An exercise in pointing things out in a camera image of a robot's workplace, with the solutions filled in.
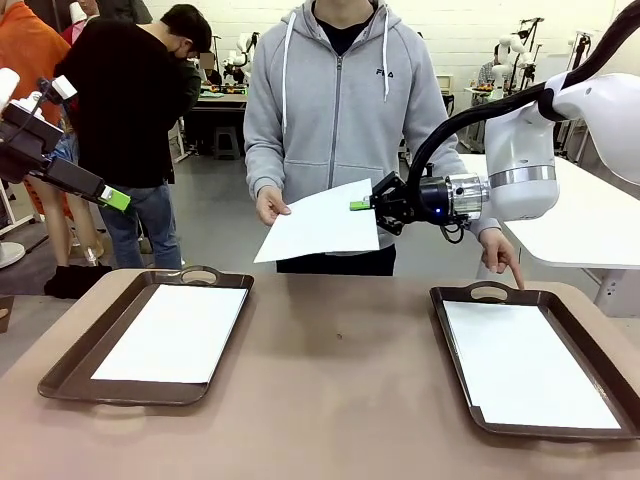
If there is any grey background work table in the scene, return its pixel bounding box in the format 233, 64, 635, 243
185, 92, 250, 151

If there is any person in grey hoodie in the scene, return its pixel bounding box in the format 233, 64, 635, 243
243, 0, 466, 277

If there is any black tripod pole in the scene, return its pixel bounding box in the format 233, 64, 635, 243
564, 30, 597, 75

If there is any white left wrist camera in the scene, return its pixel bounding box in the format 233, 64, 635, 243
52, 74, 79, 100

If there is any white A4 paper sheet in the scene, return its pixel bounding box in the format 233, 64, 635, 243
90, 283, 250, 385
442, 298, 623, 431
253, 178, 381, 265

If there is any white round fan base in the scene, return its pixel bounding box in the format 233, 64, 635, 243
0, 239, 26, 271

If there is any person's right hand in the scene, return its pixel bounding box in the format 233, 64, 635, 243
255, 185, 293, 225

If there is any brown plastic serving tray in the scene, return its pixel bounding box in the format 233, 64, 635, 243
429, 280, 640, 442
37, 264, 255, 407

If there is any person's left hand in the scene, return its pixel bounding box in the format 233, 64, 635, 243
478, 227, 527, 292

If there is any seated background person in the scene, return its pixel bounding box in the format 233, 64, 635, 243
477, 44, 506, 91

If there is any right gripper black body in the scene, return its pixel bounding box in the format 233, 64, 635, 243
401, 173, 450, 227

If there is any white table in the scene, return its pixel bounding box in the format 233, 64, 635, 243
457, 152, 640, 319

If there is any dark plastic stool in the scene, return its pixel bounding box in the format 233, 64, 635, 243
213, 126, 242, 161

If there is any black cable hose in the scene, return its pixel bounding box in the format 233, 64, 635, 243
407, 0, 640, 201

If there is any person in black sweater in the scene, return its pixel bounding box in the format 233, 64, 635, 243
53, 3, 214, 271

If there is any brown wooden object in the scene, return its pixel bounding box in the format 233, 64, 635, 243
0, 294, 16, 335

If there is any black bag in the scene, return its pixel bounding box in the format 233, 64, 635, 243
43, 263, 114, 300

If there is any person's right forearm grey sleeve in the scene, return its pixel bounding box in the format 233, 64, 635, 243
243, 134, 289, 199

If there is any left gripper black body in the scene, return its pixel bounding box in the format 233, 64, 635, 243
0, 102, 65, 184

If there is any person in orange top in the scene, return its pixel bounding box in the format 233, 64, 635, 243
0, 0, 72, 126

